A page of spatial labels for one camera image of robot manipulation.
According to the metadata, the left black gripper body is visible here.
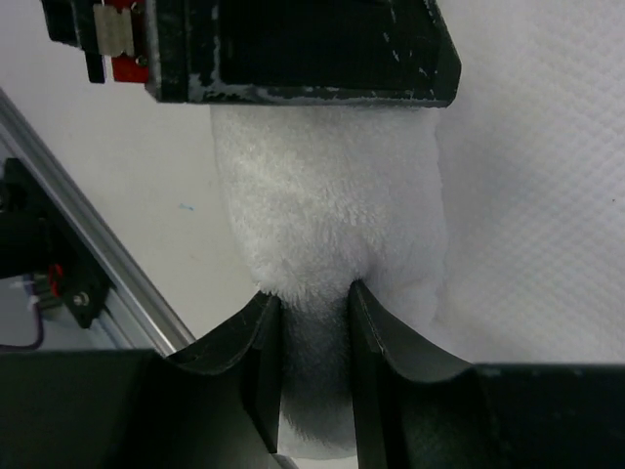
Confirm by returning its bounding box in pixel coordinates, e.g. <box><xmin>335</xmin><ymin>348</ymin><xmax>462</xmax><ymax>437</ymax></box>
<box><xmin>41</xmin><ymin>0</ymin><xmax>155</xmax><ymax>85</ymax></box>

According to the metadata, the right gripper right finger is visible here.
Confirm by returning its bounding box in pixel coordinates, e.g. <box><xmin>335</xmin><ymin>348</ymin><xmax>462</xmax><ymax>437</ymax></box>
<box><xmin>348</xmin><ymin>282</ymin><xmax>624</xmax><ymax>468</ymax></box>

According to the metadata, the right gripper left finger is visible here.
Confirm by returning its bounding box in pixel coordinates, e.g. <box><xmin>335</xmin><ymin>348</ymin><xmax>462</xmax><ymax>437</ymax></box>
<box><xmin>1</xmin><ymin>293</ymin><xmax>281</xmax><ymax>468</ymax></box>

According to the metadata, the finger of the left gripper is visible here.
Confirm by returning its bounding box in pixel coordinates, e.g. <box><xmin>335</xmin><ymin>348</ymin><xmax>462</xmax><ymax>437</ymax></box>
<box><xmin>146</xmin><ymin>0</ymin><xmax>462</xmax><ymax>107</ymax></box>

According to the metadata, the white towel pile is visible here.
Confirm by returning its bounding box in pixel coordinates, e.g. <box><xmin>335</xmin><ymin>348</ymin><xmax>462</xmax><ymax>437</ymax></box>
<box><xmin>211</xmin><ymin>1</ymin><xmax>624</xmax><ymax>459</ymax></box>

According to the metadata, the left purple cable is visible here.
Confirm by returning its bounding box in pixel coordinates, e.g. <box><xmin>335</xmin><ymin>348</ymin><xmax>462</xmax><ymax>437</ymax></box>
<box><xmin>0</xmin><ymin>302</ymin><xmax>48</xmax><ymax>352</ymax></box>

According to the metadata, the aluminium mounting rail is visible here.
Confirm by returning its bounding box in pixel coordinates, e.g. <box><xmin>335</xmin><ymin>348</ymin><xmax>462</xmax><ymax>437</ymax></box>
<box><xmin>1</xmin><ymin>93</ymin><xmax>194</xmax><ymax>356</ymax></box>

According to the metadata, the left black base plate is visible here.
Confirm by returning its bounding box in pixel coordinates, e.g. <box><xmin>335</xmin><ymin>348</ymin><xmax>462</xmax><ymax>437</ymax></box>
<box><xmin>1</xmin><ymin>157</ymin><xmax>111</xmax><ymax>328</ymax></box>

